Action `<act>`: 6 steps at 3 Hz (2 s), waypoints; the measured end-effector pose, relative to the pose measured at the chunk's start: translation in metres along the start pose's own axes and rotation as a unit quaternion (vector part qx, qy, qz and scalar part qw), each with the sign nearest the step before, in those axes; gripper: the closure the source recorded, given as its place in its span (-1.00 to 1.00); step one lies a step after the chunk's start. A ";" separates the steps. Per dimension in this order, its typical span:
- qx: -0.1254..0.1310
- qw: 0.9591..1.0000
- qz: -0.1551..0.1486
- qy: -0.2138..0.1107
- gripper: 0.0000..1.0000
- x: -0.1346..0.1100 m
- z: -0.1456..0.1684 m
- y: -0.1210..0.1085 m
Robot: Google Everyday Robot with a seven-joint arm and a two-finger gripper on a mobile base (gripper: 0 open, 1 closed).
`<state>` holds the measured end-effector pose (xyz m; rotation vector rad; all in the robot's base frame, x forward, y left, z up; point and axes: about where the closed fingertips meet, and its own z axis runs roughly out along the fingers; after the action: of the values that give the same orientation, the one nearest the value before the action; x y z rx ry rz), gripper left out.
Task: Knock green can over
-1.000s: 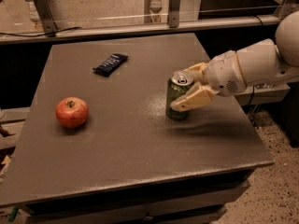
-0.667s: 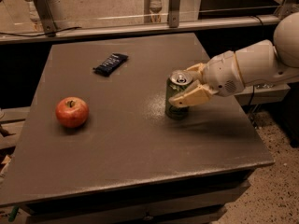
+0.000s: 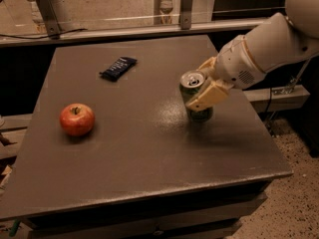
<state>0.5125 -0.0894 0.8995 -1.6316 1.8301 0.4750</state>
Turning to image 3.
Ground white pipe left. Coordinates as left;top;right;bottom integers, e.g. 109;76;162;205
27;0;72;35

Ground right metal bracket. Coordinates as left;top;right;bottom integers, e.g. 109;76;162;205
179;0;193;30

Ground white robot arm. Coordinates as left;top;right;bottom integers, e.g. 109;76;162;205
185;0;319;112

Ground green soda can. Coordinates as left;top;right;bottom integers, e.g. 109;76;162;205
179;70;213;122

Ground red apple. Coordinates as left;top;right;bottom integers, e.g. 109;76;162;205
59;104;95;136

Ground white pipe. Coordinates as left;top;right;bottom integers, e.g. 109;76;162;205
27;0;72;35
159;0;173;25

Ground metal bracket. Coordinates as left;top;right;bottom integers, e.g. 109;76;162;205
35;0;61;39
179;0;193;30

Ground white pipe centre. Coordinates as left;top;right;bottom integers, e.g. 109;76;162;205
159;0;173;25

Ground left metal bracket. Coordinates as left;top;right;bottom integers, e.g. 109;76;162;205
35;0;61;39

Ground grey table with drawer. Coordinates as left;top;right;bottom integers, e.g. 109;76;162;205
0;36;291;239

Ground dark blue snack bar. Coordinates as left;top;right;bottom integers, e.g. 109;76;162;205
99;57;138;82

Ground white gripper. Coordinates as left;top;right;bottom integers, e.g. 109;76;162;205
185;35;266;111

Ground metal railing ledge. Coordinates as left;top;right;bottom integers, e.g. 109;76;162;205
0;18;265;48

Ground black cable on ledge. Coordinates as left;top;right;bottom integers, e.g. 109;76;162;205
0;27;88;41

